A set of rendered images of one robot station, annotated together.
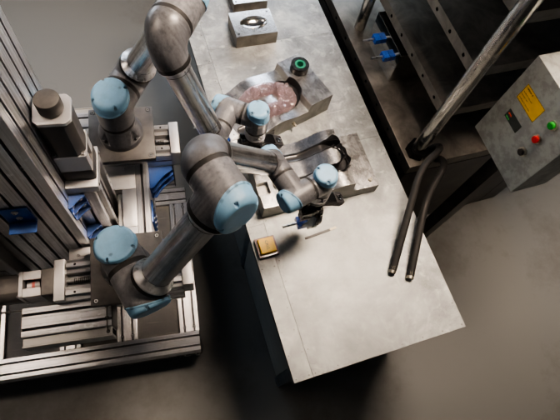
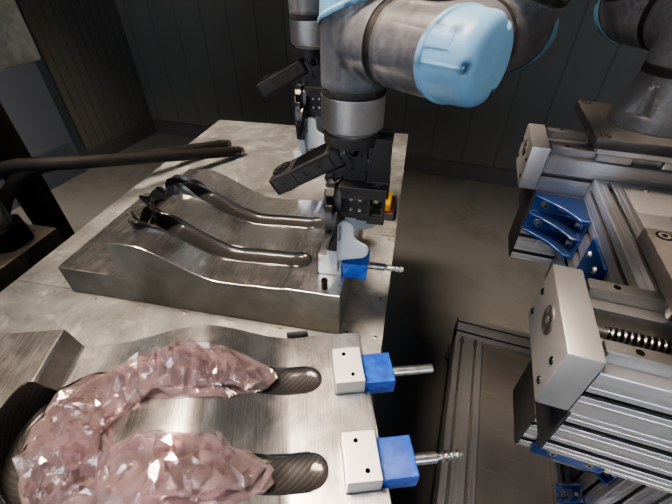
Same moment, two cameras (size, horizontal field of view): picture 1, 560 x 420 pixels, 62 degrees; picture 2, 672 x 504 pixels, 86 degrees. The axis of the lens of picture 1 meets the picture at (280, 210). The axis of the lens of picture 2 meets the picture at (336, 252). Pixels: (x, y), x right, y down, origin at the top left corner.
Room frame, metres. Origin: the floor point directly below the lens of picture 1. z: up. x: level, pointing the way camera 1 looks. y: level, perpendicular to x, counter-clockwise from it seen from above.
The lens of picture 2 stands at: (1.22, 0.46, 1.28)
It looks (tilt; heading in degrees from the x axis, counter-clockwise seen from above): 39 degrees down; 225
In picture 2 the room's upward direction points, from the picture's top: straight up
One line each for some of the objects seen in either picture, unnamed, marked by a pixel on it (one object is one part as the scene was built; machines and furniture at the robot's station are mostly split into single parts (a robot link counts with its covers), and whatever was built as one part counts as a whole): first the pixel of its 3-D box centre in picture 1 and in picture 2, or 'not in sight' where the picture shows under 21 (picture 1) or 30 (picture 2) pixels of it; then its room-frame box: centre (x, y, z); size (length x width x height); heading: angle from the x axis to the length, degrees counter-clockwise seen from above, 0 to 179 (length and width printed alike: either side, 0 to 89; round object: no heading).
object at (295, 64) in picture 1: (299, 66); not in sight; (1.43, 0.11, 0.93); 0.08 x 0.08 x 0.04
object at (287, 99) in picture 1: (268, 98); (150, 417); (1.23, 0.19, 0.90); 0.26 x 0.18 x 0.08; 141
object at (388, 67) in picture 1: (428, 40); not in sight; (1.89, -0.43, 0.87); 0.50 x 0.27 x 0.17; 124
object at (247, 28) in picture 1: (252, 27); not in sight; (1.65, 0.39, 0.83); 0.20 x 0.15 x 0.07; 124
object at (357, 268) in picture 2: not in sight; (361, 264); (0.89, 0.18, 0.90); 0.13 x 0.05 x 0.05; 125
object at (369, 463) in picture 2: not in sight; (403, 460); (1.06, 0.40, 0.85); 0.13 x 0.05 x 0.05; 141
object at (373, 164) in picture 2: (251, 144); (356, 173); (0.90, 0.17, 1.05); 0.09 x 0.08 x 0.12; 124
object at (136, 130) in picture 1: (118, 125); not in sight; (0.78, 0.62, 1.09); 0.15 x 0.15 x 0.10
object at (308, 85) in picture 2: (311, 203); (317, 81); (0.72, -0.09, 1.09); 0.09 x 0.08 x 0.12; 124
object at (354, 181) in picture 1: (312, 169); (222, 236); (0.99, -0.08, 0.87); 0.50 x 0.26 x 0.14; 124
